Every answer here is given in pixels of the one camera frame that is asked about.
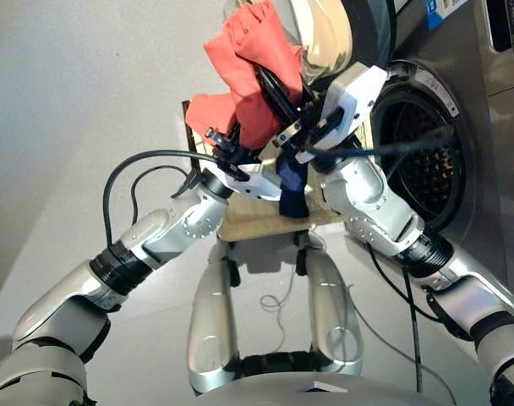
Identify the black robot waist joint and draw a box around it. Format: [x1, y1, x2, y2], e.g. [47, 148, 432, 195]
[235, 349, 317, 377]

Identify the small blue energy label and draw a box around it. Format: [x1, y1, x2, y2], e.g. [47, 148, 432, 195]
[425, 0, 470, 30]

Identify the silver robot leg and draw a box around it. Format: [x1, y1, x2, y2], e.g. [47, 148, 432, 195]
[306, 231, 364, 376]
[186, 240, 241, 395]

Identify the pale woven laundry basket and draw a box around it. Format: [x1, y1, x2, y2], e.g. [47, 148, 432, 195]
[216, 120, 370, 243]

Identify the grey washing machine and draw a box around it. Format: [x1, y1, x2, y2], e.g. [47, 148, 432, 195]
[366, 0, 514, 297]

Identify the navy blue cloth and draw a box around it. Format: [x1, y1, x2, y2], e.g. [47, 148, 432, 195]
[276, 152, 309, 220]

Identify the round glass washer door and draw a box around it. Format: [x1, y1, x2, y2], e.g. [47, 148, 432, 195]
[222, 0, 398, 84]

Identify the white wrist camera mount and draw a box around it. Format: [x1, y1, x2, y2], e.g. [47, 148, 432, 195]
[201, 162, 283, 202]
[294, 62, 389, 165]

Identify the silver robot torso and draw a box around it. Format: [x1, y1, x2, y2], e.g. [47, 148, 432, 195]
[193, 371, 457, 406]

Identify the black trailing cable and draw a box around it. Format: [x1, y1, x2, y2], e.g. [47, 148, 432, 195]
[364, 243, 448, 394]

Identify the coral red cloth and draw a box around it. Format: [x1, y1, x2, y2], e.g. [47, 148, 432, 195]
[184, 0, 305, 151]

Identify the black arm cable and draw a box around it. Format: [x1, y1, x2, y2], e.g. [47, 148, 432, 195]
[301, 124, 457, 170]
[102, 150, 218, 247]

